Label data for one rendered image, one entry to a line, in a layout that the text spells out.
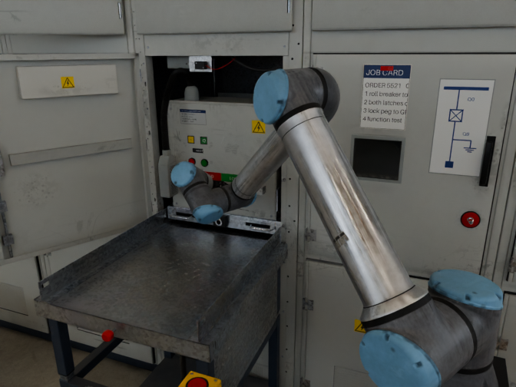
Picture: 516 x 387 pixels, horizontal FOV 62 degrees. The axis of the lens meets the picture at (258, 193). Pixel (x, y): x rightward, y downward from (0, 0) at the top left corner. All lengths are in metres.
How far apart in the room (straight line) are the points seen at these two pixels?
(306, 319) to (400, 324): 1.02
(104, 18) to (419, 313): 1.55
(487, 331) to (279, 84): 0.67
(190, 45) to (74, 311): 1.02
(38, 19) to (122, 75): 0.36
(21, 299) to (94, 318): 1.49
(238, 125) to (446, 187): 0.80
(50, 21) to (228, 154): 0.85
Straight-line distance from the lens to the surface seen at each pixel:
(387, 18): 1.51
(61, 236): 1.92
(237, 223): 1.84
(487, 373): 1.14
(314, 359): 1.99
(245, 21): 1.64
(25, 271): 2.72
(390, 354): 0.89
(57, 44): 2.16
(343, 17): 1.54
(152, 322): 1.33
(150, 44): 1.85
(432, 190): 1.57
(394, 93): 1.51
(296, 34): 1.59
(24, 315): 2.92
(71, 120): 1.83
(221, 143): 1.79
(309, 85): 1.00
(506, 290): 1.75
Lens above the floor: 1.59
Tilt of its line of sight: 18 degrees down
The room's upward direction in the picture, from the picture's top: straight up
